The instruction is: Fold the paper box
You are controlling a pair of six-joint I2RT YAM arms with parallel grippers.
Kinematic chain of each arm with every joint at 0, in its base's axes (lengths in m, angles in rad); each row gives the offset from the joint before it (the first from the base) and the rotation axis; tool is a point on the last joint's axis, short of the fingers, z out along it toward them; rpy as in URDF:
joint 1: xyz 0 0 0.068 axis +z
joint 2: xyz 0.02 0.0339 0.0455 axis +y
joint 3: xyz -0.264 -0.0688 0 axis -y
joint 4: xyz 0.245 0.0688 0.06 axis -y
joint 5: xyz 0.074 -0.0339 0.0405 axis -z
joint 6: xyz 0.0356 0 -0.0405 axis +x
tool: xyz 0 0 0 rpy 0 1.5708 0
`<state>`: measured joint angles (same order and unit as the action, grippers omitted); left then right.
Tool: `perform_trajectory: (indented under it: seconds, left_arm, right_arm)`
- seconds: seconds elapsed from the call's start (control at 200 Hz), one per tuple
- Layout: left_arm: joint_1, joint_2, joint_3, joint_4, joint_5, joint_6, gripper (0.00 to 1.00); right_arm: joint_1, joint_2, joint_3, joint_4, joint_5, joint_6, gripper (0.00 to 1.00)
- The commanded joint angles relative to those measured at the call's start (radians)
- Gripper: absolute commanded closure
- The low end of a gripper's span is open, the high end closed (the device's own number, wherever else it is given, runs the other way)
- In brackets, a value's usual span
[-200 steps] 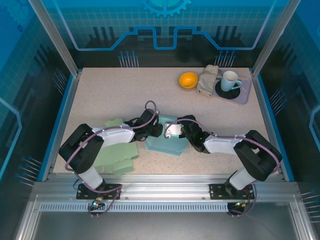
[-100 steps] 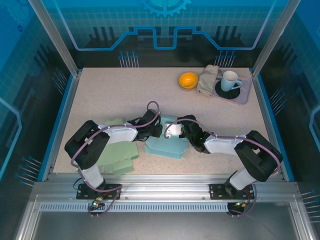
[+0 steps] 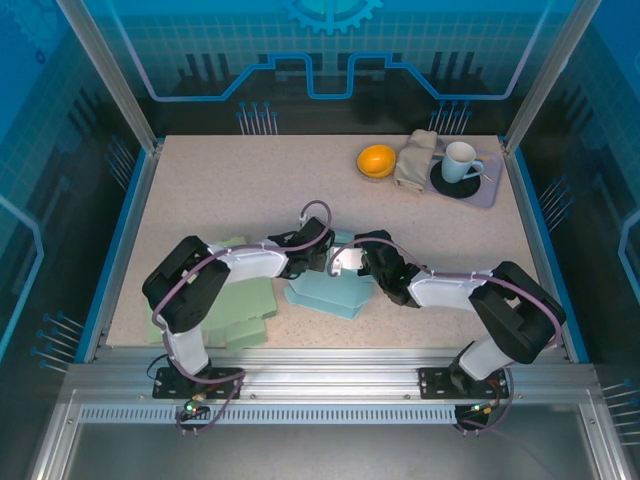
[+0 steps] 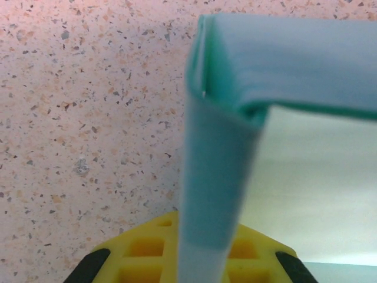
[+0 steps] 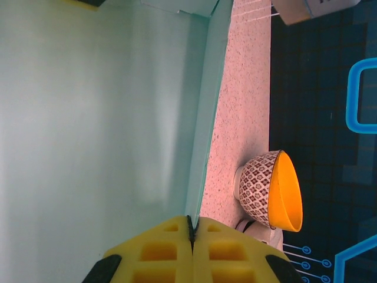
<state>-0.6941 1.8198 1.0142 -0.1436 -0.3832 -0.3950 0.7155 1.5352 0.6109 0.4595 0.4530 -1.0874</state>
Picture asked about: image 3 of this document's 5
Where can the black round coaster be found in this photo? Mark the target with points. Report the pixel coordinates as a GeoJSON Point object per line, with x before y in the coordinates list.
{"type": "Point", "coordinates": [457, 191]}

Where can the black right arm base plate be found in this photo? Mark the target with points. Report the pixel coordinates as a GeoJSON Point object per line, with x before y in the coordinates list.
{"type": "Point", "coordinates": [435, 382]}

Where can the beige folded cloth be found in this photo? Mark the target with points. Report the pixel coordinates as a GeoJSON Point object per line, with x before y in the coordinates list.
{"type": "Point", "coordinates": [412, 165]}

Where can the white mug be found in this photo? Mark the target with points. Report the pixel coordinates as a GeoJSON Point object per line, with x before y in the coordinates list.
{"type": "Point", "coordinates": [455, 167]}

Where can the aluminium mounting rail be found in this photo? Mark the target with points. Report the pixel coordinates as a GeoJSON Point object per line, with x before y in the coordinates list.
{"type": "Point", "coordinates": [330, 370]}

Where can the thin wooden stick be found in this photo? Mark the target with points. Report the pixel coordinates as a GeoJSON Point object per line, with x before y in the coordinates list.
{"type": "Point", "coordinates": [487, 176]}

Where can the aluminium frame post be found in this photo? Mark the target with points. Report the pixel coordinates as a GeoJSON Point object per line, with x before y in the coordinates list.
{"type": "Point", "coordinates": [540, 75]}
{"type": "Point", "coordinates": [114, 75]}

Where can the light green paper box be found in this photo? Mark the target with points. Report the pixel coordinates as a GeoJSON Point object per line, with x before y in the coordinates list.
{"type": "Point", "coordinates": [250, 305]}

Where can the light blue paper box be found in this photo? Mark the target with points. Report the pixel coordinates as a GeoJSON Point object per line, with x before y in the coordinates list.
{"type": "Point", "coordinates": [330, 295]}

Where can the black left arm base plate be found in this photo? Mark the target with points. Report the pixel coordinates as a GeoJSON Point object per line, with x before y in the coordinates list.
{"type": "Point", "coordinates": [225, 382]}

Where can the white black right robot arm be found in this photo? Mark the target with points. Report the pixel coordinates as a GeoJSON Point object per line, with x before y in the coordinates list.
{"type": "Point", "coordinates": [440, 292]}

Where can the orange yellow bowl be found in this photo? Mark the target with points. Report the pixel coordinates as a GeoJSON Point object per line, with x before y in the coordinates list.
{"type": "Point", "coordinates": [375, 159]}

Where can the lavender tray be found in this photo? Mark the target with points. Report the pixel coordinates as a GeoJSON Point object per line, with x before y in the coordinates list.
{"type": "Point", "coordinates": [490, 192]}

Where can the aluminium side rail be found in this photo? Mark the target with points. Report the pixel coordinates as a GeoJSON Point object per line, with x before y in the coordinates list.
{"type": "Point", "coordinates": [524, 200]}
{"type": "Point", "coordinates": [138, 200]}

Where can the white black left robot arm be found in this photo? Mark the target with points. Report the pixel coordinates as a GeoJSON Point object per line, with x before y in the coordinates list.
{"type": "Point", "coordinates": [250, 262]}

